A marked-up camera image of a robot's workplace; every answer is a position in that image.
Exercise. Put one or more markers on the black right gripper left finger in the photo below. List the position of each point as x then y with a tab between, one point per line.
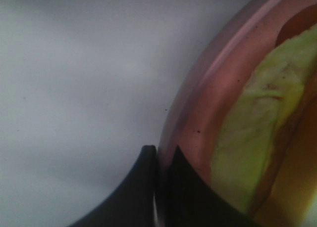
132	203

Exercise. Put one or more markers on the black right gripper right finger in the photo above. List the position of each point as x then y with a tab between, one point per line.
189	201

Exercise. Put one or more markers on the sandwich with lettuce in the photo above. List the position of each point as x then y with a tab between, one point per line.
264	162

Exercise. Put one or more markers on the pink round plate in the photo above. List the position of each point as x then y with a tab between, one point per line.
216	79

